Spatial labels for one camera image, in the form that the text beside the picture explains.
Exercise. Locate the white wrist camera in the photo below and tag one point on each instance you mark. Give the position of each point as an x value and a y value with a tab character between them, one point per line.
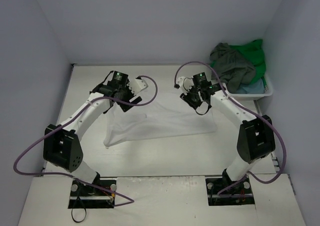
137	85
185	84

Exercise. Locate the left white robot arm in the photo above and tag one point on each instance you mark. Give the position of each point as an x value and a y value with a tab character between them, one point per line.
63	148

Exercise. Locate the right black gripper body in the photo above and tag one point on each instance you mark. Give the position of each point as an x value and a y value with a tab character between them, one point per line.
192	99

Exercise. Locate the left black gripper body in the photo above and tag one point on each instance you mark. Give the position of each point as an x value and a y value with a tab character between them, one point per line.
128	101

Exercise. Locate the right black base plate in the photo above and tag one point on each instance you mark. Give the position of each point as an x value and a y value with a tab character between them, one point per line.
241	194

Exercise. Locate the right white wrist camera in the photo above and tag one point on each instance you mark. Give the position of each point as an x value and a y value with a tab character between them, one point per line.
185	84

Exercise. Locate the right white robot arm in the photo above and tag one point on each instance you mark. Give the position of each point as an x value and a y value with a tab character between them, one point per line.
255	138

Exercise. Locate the light blue t shirt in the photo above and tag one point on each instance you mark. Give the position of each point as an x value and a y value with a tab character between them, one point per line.
254	88

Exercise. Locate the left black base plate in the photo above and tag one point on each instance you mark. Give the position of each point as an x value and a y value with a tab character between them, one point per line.
83	196

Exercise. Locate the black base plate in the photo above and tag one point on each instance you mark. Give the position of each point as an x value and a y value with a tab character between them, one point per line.
241	194
83	196

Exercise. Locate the white t shirt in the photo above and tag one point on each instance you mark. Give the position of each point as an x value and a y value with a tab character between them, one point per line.
166	116

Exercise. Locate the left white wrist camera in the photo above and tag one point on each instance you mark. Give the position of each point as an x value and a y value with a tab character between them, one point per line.
137	85

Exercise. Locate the white laundry basket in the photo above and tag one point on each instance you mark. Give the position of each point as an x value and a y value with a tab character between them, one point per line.
268	91

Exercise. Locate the green t shirt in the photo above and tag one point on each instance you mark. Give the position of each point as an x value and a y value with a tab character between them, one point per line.
253	52

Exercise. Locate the grey t shirt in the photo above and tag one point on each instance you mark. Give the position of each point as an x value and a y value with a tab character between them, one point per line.
231	67

